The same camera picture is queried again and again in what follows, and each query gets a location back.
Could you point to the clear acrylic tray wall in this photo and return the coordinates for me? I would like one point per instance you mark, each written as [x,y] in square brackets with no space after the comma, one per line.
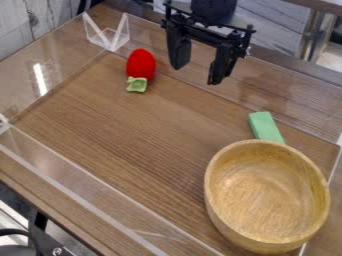
[112,161]

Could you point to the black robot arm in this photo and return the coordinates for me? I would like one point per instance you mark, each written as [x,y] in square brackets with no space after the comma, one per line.
[206,21]

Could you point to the red plush strawberry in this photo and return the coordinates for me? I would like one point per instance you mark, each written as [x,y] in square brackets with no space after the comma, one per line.
[141,70]

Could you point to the brown wooden bowl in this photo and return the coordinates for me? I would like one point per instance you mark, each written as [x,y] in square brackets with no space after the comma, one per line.
[267,195]

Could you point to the clear acrylic corner bracket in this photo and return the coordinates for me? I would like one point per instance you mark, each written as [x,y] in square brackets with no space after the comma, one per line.
[110,39]

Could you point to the green stick block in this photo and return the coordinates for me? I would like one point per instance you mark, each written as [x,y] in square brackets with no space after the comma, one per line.
[264,127]

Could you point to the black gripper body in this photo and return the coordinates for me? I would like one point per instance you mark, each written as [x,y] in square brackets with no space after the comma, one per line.
[209,22]

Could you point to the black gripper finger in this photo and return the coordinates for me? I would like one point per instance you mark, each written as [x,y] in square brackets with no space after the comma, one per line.
[180,48]
[224,64]

